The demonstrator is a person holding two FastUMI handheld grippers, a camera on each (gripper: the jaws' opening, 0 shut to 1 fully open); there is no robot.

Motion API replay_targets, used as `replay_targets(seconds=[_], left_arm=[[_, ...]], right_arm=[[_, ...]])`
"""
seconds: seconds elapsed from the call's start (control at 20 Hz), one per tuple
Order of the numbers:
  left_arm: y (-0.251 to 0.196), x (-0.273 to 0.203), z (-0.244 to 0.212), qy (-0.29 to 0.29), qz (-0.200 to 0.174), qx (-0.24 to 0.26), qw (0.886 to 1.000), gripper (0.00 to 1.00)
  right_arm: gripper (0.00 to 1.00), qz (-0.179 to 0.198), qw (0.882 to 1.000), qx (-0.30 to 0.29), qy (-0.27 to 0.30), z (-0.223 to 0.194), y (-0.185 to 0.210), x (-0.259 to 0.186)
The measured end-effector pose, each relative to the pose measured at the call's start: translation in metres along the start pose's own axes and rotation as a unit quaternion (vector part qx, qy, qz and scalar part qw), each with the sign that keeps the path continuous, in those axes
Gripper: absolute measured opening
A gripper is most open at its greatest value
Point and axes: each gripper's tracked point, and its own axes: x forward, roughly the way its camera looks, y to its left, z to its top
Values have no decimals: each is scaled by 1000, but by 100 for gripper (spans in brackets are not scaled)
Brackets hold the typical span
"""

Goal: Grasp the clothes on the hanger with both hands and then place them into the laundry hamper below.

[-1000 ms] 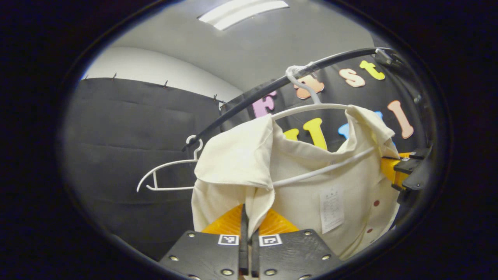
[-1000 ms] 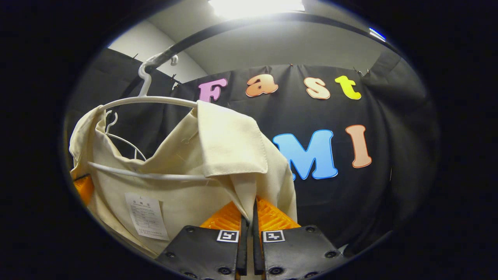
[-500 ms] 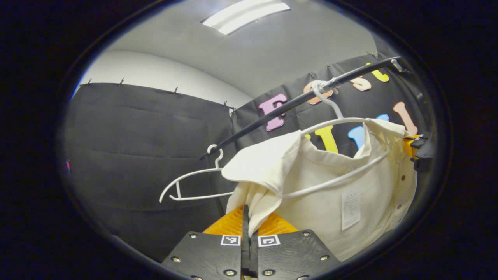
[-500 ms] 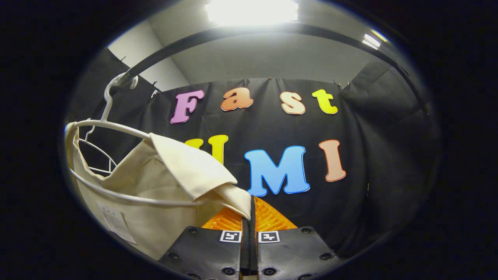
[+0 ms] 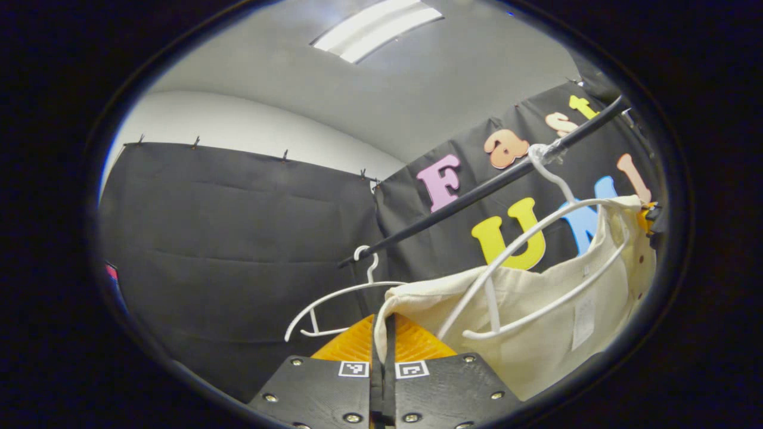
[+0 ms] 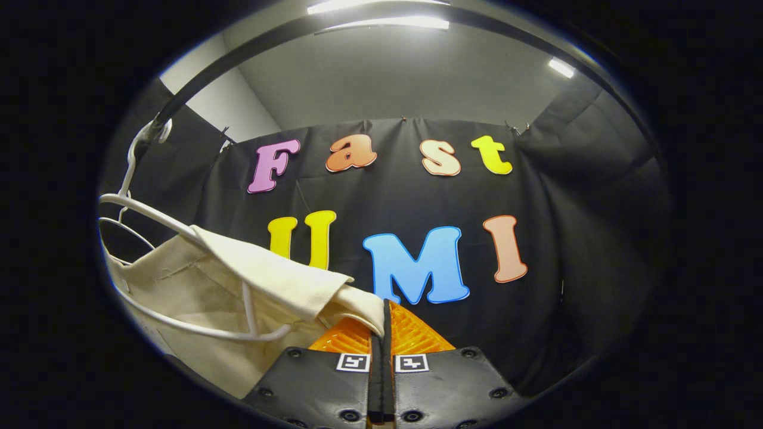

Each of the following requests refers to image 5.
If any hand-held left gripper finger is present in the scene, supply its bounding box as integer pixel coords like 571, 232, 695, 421
384, 315, 523, 429
247, 315, 385, 429

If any blue and pink item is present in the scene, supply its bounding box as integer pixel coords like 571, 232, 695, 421
105, 262, 129, 315

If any black metal clothes rack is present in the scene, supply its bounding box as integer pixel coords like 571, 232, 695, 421
337, 94, 629, 270

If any white plastic hanger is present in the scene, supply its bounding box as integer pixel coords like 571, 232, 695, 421
285, 245, 407, 343
437, 143, 631, 341

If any cream button shirt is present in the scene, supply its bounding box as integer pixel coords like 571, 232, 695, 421
374, 195, 656, 401

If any large ceiling light panel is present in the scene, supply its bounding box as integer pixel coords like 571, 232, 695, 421
311, 0, 445, 64

